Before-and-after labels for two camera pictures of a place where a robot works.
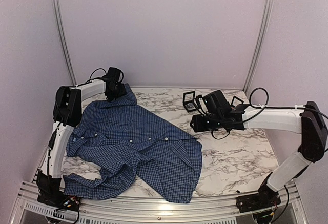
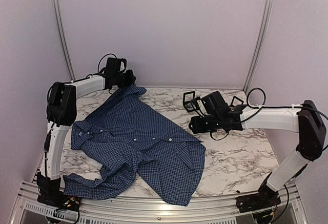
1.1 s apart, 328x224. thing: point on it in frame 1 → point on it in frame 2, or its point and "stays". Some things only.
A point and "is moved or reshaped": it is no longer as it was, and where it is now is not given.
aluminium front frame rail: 287,209 stays
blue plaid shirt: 114,141 is moved or reshaped
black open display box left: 189,101 stays
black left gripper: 121,93 → 130,80
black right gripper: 198,126 stays
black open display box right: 236,101 stays
